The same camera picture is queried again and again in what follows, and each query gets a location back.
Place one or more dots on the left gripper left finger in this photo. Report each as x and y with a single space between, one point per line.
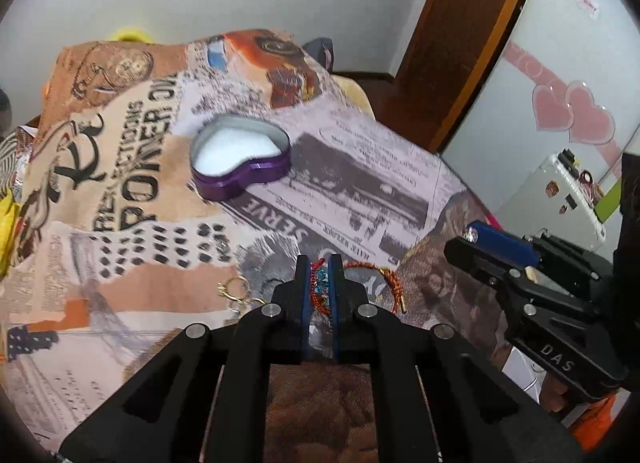
202 397

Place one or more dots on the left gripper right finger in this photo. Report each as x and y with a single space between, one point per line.
436 398

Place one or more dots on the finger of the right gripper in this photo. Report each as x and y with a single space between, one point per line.
497 264
558 259

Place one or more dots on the white suitcase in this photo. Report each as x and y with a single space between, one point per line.
557 199

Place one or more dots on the white wardrobe sliding door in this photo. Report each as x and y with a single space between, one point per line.
568 78

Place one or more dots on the newspaper print bed blanket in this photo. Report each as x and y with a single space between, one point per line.
114 251

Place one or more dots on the dark blue bag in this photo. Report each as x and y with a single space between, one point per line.
321 49

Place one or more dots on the brown wooden door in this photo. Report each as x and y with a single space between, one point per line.
449 51

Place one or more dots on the purple heart-shaped tin box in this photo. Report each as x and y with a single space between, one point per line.
233 152

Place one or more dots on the yellow cloth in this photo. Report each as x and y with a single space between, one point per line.
9 212

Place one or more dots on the yellow plastic chair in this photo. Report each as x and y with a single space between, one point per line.
130 34

